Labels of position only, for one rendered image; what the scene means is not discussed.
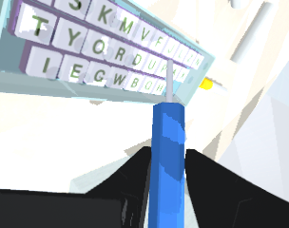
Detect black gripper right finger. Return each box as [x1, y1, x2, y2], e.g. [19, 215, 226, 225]
[184, 148, 289, 228]

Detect blue stylus with grey tip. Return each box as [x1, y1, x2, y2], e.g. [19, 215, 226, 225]
[147, 60, 185, 228]

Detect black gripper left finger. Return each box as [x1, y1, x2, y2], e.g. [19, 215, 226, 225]
[0, 146, 152, 228]

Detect white keyboard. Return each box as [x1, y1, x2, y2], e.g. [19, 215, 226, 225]
[0, 0, 218, 107]

